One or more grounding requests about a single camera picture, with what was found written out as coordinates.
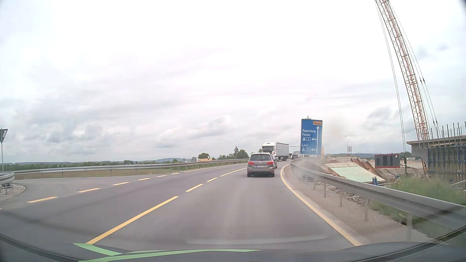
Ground car's own bonnet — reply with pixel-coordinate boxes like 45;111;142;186
0;233;466;262

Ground pale green formwork panel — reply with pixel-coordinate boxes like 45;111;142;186
325;162;386;183

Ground grass strip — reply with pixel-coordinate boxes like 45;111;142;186
14;161;248;180

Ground road markings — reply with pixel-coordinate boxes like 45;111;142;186
0;164;362;246

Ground dark site container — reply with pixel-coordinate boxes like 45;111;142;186
374;153;401;169

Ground grass verge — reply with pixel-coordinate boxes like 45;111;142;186
369;176;466;241

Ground cobbled traffic island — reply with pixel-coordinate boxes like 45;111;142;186
0;183;26;202

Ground gravel verge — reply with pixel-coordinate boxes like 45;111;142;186
283;164;434;244

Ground white lorry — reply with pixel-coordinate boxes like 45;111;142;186
261;142;290;161

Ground blue direction sign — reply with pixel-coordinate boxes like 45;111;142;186
300;117;323;157

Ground grey asphalt road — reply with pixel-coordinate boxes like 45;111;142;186
0;162;361;252

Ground metal guard rail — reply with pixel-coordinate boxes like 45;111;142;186
0;172;15;196
290;159;466;241
13;159;250;180

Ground red lattice crane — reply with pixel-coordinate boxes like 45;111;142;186
374;0;441;175

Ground grey car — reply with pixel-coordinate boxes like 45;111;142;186
247;153;278;178

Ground concrete bridge under construction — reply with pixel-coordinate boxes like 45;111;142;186
407;122;466;190

